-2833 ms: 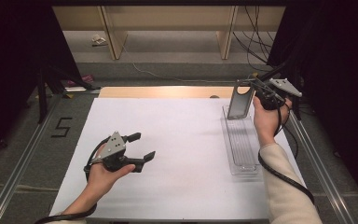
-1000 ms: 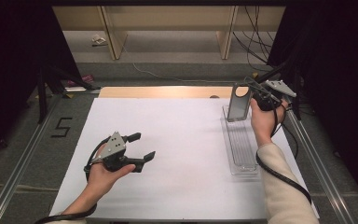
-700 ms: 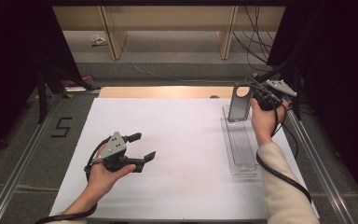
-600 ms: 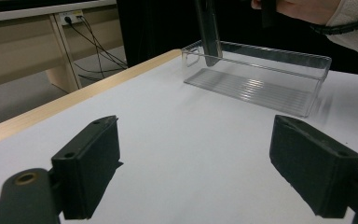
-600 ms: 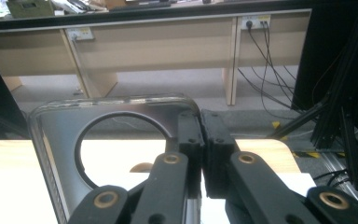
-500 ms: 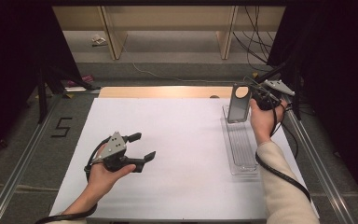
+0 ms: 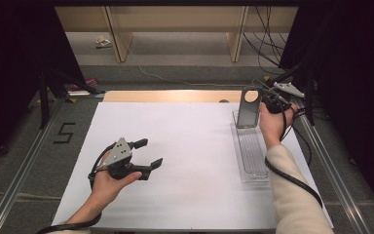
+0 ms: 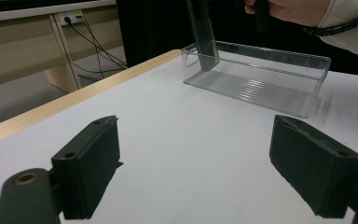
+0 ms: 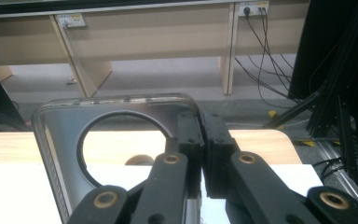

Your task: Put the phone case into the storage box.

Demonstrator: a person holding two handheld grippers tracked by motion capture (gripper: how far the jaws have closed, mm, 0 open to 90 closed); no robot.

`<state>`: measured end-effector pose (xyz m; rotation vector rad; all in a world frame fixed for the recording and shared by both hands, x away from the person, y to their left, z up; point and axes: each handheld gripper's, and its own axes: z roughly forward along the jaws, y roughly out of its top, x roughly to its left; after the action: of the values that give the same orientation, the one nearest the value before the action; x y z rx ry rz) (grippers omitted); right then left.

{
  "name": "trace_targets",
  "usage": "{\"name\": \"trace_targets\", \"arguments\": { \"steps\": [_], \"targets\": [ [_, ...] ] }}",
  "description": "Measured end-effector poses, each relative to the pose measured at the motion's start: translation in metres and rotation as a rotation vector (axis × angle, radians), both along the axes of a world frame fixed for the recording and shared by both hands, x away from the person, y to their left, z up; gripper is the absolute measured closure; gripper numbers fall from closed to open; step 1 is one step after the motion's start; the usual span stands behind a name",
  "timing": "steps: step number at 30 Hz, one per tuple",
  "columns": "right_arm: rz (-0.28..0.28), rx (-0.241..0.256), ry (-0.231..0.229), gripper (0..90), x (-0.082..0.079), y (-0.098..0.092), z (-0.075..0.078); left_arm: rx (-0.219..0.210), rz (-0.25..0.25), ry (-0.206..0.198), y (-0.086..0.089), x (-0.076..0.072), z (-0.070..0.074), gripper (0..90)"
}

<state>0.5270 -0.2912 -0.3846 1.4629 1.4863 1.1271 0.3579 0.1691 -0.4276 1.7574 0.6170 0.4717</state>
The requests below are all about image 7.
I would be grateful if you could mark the translucent grey phone case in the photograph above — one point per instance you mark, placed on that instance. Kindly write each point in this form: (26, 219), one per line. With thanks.
(248, 113)

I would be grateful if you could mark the pink object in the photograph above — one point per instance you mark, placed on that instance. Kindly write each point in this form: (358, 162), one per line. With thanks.
(89, 83)

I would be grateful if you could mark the crumpled white paper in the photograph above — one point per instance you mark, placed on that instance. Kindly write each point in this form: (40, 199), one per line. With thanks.
(103, 41)

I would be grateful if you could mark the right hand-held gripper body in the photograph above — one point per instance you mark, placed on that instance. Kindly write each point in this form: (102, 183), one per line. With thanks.
(277, 102)

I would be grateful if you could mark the metal floor rail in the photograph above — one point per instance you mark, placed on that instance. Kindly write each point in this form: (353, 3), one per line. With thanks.
(13, 191)
(337, 175)

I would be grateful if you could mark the person's right hand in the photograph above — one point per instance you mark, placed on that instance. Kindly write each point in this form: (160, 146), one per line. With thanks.
(274, 126)

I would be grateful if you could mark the yellow tape piece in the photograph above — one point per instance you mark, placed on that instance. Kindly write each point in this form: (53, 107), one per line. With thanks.
(72, 100)
(266, 78)

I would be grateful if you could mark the dark curtain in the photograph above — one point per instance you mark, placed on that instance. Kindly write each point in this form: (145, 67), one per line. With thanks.
(354, 81)
(13, 65)

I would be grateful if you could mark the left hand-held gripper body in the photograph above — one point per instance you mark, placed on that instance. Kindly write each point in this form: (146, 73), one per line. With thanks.
(120, 152)

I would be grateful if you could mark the white flat sheet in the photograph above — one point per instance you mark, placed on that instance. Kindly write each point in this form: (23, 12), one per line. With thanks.
(78, 93)

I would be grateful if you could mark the clear plastic packaging box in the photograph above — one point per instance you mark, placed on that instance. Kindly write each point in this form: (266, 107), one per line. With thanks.
(251, 152)

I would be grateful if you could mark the person's left hand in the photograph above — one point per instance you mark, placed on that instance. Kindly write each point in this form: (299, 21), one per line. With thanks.
(105, 191)

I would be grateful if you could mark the light wooden table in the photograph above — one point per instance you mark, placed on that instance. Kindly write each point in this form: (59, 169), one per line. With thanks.
(175, 96)

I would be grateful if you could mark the black metal stand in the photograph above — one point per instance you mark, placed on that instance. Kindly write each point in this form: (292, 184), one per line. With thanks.
(44, 107)
(310, 110)

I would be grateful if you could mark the white board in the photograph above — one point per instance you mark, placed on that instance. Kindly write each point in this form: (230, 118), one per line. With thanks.
(175, 130)

